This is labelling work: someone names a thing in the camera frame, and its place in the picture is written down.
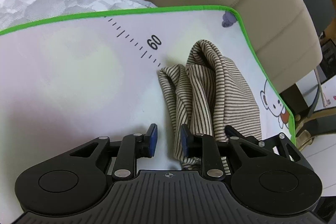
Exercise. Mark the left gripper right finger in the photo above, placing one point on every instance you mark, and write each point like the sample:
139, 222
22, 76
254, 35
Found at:
203, 147

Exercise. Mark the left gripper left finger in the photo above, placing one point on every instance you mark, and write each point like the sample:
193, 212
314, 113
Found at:
130, 149

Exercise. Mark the striped beige knit garment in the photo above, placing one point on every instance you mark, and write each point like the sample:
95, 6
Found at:
207, 94

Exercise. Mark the tan office chair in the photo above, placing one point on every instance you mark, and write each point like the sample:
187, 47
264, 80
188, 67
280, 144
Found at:
320, 100

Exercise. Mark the white desk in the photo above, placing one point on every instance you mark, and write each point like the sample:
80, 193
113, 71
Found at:
320, 154

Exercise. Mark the cartoon play mat green border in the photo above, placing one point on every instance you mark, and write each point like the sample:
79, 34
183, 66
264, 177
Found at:
69, 79

